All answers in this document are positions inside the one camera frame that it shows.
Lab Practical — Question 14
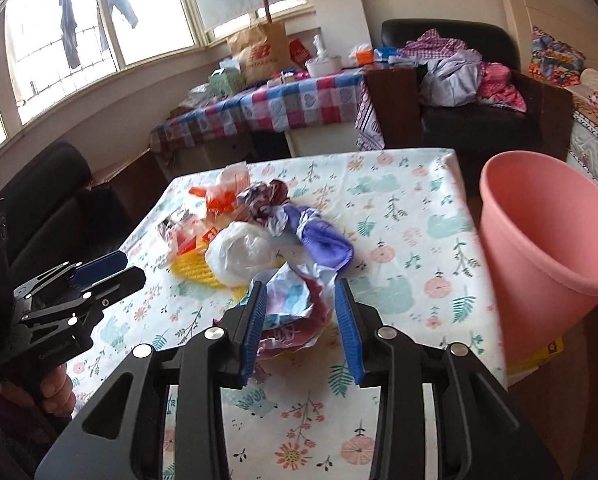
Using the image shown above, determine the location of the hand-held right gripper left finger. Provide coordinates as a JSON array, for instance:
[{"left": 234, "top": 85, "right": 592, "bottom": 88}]
[{"left": 35, "top": 280, "right": 269, "bottom": 480}]

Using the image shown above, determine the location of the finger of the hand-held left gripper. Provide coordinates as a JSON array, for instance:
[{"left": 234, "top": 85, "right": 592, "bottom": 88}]
[
  {"left": 21, "top": 266, "right": 146, "bottom": 330},
  {"left": 14, "top": 251, "right": 130, "bottom": 307}
]

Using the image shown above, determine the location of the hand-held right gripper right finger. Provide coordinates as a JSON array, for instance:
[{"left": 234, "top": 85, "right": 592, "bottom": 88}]
[{"left": 333, "top": 277, "right": 565, "bottom": 480}]

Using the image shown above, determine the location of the blue red paper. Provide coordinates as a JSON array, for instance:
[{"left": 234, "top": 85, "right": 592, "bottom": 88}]
[{"left": 239, "top": 262, "right": 346, "bottom": 386}]

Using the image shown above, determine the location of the yellow plastic mesh pad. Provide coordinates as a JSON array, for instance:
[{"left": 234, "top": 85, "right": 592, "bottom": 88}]
[{"left": 168, "top": 252, "right": 252, "bottom": 291}]

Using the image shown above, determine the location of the clear red plastic wrapper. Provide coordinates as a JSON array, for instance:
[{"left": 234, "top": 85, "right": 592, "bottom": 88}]
[{"left": 156, "top": 210, "right": 221, "bottom": 261}]

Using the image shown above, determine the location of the white plastic bag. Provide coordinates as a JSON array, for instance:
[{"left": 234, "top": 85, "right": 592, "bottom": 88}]
[{"left": 205, "top": 221, "right": 287, "bottom": 288}]

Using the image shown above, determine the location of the purple plastic bag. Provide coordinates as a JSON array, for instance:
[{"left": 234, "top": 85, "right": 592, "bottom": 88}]
[{"left": 281, "top": 204, "right": 355, "bottom": 271}]

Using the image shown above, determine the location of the pink plastic bin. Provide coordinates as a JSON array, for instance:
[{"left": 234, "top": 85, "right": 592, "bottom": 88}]
[{"left": 479, "top": 150, "right": 598, "bottom": 371}]

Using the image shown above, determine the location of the person's left hand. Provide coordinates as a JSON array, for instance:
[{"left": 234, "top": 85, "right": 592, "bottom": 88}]
[{"left": 39, "top": 360, "right": 78, "bottom": 418}]

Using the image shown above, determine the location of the black leather sofa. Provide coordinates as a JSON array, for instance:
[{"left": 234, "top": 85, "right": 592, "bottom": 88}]
[{"left": 0, "top": 141, "right": 134, "bottom": 271}]

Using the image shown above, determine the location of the brown wooden cabinet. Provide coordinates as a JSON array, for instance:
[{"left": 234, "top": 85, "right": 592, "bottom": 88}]
[{"left": 91, "top": 152, "right": 171, "bottom": 221}]

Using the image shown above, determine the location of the crushed red white paper cup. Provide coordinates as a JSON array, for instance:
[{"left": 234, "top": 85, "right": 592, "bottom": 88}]
[{"left": 189, "top": 161, "right": 254, "bottom": 223}]

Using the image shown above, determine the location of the crumpled red white paper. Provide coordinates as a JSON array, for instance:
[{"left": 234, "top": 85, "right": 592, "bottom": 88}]
[{"left": 236, "top": 178, "right": 292, "bottom": 233}]

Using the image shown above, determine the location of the window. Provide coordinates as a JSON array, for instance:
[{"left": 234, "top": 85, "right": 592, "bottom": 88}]
[{"left": 0, "top": 0, "right": 210, "bottom": 171}]

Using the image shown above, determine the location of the clear plastic bag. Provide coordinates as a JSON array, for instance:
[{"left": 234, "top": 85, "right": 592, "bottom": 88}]
[{"left": 189, "top": 82, "right": 215, "bottom": 106}]

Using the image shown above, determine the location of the yellow cardboard box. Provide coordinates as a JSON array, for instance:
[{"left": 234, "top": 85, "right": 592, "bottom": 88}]
[{"left": 506, "top": 337, "right": 565, "bottom": 376}]

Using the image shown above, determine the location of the red white patterned cloth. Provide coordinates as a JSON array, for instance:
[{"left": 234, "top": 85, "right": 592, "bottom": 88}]
[{"left": 355, "top": 80, "right": 386, "bottom": 152}]

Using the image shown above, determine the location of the green cardboard box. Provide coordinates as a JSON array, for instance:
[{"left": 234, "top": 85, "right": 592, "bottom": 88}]
[{"left": 208, "top": 66, "right": 247, "bottom": 98}]

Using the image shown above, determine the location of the checked tablecloth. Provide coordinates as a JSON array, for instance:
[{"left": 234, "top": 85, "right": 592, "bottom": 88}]
[{"left": 150, "top": 67, "right": 375, "bottom": 161}]

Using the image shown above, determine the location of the hanging dark garment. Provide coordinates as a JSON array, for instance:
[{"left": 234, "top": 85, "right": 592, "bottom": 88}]
[{"left": 57, "top": 0, "right": 82, "bottom": 68}]

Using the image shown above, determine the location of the black armchair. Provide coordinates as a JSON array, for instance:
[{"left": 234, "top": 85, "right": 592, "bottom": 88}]
[{"left": 366, "top": 19, "right": 575, "bottom": 161}]

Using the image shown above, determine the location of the hanging blue garment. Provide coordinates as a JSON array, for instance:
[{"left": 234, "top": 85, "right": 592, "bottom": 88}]
[{"left": 104, "top": 0, "right": 140, "bottom": 28}]

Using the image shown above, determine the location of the brown paper bag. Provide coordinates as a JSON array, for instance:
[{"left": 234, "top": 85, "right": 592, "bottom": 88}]
[{"left": 227, "top": 0, "right": 291, "bottom": 86}]

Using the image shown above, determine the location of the lavender garment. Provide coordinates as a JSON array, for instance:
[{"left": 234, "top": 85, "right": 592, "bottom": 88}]
[{"left": 419, "top": 50, "right": 482, "bottom": 107}]

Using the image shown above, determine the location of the red packet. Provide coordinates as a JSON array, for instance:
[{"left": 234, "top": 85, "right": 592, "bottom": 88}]
[{"left": 288, "top": 37, "right": 312, "bottom": 68}]

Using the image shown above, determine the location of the pink floral garment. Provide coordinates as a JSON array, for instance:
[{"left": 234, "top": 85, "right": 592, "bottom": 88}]
[{"left": 479, "top": 61, "right": 529, "bottom": 113}]

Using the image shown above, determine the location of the pink plaid shirt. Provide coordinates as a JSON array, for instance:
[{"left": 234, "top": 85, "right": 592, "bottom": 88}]
[{"left": 399, "top": 29, "right": 472, "bottom": 66}]

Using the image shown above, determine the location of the bed with patterned quilt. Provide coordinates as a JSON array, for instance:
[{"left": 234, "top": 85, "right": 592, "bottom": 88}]
[{"left": 566, "top": 67, "right": 598, "bottom": 186}]

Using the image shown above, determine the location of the colourful printed pillow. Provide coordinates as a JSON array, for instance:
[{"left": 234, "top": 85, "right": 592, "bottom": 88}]
[{"left": 528, "top": 27, "right": 587, "bottom": 88}]

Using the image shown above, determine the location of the cream wooden headboard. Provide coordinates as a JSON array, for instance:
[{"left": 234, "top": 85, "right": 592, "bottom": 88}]
[{"left": 499, "top": 0, "right": 598, "bottom": 76}]

